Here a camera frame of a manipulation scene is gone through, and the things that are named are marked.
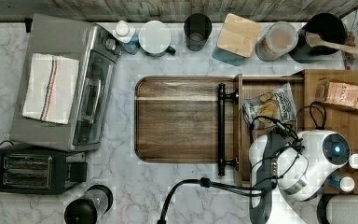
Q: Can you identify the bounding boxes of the black drawer handle bar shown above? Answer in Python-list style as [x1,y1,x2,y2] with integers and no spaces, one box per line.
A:
[217,83,239,176]

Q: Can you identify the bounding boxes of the wooden shelf cabinet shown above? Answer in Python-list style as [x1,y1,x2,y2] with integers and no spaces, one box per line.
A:
[294,69,358,194]

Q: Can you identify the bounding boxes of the dark empty glass cup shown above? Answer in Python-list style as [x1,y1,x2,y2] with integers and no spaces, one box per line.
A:
[184,13,213,51]

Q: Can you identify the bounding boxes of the black two-slot toaster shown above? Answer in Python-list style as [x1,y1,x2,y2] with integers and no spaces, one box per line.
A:
[0,144,88,195]

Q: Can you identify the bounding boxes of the open wooden drawer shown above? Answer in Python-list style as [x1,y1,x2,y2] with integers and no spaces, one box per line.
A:
[229,75,304,186]

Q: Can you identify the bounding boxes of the white cap bottle upper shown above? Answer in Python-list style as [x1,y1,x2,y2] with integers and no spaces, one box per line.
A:
[349,153,358,170]

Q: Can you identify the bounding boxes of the black pepper grinder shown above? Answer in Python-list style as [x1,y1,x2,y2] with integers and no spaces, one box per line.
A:
[64,185,114,224]

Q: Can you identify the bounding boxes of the clear jar with powder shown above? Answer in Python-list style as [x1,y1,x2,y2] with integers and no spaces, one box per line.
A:
[255,21,298,62]

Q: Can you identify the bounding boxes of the walnut wooden cutting board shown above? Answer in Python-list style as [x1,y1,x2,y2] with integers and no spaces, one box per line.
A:
[135,77,234,163]

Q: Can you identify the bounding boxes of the striped white dish towel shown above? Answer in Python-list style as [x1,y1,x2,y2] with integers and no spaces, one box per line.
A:
[22,53,79,124]

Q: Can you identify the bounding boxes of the wooden spoon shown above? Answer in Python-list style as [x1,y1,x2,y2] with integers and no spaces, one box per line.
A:
[306,32,358,55]

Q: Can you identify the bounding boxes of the white soap dispenser bottle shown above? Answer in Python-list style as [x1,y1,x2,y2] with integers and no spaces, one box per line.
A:
[113,21,140,55]

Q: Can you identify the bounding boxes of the green mug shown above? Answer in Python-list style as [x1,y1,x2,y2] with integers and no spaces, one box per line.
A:
[139,21,176,57]

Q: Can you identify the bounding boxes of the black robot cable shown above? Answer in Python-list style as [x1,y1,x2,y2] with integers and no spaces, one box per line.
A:
[156,101,327,224]

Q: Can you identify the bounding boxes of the pink snack box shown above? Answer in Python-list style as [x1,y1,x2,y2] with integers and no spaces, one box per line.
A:
[315,78,358,107]

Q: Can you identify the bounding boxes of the teal canister wooden lid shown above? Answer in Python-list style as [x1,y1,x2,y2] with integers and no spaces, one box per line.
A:
[212,13,261,66]

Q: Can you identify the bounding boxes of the white cap blue bottle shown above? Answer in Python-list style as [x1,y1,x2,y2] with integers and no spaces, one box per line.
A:
[329,173,355,192]

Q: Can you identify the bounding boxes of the silver chip bag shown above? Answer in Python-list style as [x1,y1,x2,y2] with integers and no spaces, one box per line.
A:
[242,83,296,130]

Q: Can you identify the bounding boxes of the black utensil crock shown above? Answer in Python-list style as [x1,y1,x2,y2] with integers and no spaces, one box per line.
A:
[289,13,347,63]

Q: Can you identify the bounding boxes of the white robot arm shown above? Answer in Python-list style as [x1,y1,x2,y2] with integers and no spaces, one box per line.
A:
[249,130,351,224]

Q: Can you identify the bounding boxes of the silver toaster oven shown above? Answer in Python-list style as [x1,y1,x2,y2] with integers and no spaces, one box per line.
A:
[10,14,122,151]

